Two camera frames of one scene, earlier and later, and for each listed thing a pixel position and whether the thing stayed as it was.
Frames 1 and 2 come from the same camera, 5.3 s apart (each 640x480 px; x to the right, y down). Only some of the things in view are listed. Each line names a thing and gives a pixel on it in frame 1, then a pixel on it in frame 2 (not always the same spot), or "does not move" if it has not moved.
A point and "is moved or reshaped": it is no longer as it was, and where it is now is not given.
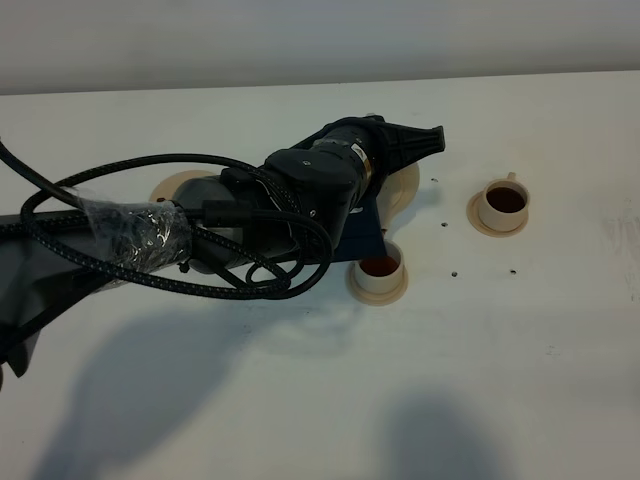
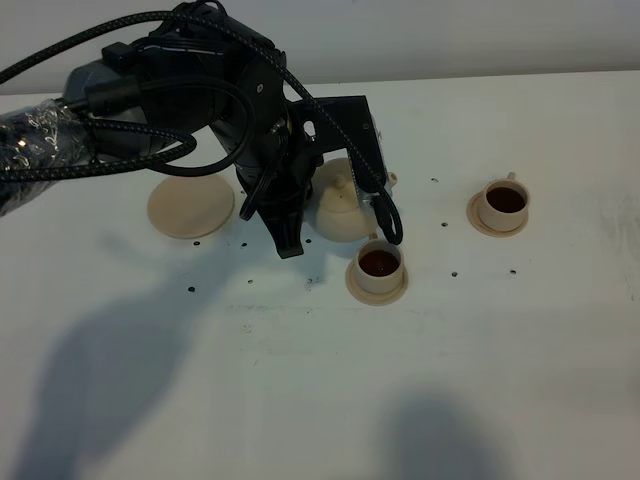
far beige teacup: [504, 203] does not move
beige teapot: [399, 193] is moved or reshaped
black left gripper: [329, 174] to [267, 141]
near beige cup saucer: [376, 299] does not move
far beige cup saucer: [476, 223] does not move
